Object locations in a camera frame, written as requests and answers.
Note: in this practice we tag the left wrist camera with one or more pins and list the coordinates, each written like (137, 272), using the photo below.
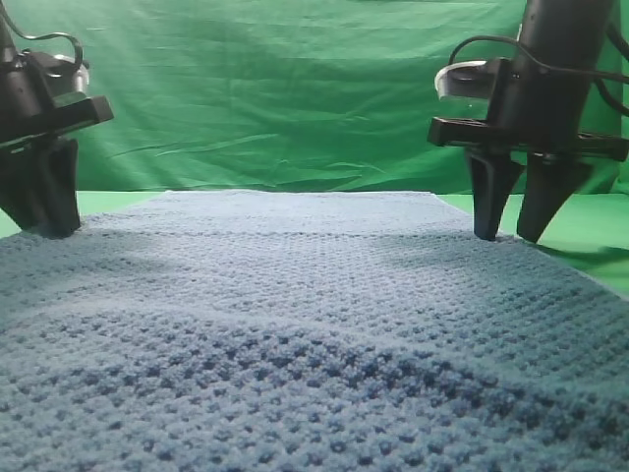
(66, 84)

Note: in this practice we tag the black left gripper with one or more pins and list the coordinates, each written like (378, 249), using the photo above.
(39, 180)

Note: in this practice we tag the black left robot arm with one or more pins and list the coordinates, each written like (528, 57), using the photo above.
(6, 34)

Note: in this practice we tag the blue waffle-weave towel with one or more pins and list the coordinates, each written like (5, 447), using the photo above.
(250, 331)

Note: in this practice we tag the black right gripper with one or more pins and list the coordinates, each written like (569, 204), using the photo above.
(536, 110)

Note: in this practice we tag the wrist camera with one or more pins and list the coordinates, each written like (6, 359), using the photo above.
(66, 84)
(468, 79)

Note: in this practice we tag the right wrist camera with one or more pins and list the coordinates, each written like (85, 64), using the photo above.
(468, 79)

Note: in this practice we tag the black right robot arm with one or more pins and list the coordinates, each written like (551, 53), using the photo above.
(565, 37)

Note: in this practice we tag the green backdrop cloth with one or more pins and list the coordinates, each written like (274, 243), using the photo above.
(291, 96)

